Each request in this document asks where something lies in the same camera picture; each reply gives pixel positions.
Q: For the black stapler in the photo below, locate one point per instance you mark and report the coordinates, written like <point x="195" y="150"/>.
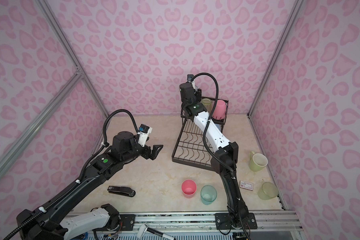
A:
<point x="122" y="191"/>

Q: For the pale green ceramic mug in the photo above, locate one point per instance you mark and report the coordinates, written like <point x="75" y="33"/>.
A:
<point x="257" y="161"/>

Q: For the black marker pen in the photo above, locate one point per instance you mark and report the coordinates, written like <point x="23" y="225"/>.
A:
<point x="145" y="228"/>

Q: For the aluminium front rail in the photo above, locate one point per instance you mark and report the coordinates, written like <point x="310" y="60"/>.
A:
<point x="271" y="223"/>

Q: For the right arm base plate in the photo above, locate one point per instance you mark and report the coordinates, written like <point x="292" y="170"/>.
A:
<point x="225" y="221"/>

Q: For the pink plastic cup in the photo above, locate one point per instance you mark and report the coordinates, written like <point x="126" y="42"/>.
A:
<point x="189" y="188"/>
<point x="220" y="110"/>

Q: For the pale yellow translucent cup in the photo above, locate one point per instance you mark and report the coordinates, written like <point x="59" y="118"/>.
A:
<point x="268" y="191"/>

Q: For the small red white card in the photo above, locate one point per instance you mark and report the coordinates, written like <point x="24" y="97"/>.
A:
<point x="246" y="185"/>

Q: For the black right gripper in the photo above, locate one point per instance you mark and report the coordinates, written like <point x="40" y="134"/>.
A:
<point x="195" y="98"/>

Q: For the teal translucent plastic cup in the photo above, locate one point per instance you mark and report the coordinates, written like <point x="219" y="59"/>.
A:
<point x="208" y="194"/>

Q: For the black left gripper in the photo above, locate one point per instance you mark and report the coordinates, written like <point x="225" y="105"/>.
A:
<point x="147" y="151"/>

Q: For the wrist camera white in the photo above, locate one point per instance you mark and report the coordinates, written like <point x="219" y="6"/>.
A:
<point x="190" y="79"/>
<point x="143" y="134"/>

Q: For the green translucent plastic cup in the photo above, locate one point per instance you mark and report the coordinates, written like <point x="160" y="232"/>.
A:
<point x="208" y="103"/>

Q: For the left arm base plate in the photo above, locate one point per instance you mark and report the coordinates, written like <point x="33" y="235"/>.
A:
<point x="123" y="222"/>

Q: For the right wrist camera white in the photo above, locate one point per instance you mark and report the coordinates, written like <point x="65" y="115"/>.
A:
<point x="190" y="79"/>

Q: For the black wire dish rack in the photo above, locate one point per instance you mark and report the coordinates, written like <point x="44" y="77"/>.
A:
<point x="196" y="149"/>

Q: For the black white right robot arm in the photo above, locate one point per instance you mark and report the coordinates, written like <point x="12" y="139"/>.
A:
<point x="236" y="206"/>

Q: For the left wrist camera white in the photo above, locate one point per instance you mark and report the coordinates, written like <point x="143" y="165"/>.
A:
<point x="143" y="134"/>

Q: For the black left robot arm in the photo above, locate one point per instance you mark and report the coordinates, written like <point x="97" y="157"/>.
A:
<point x="99" y="168"/>

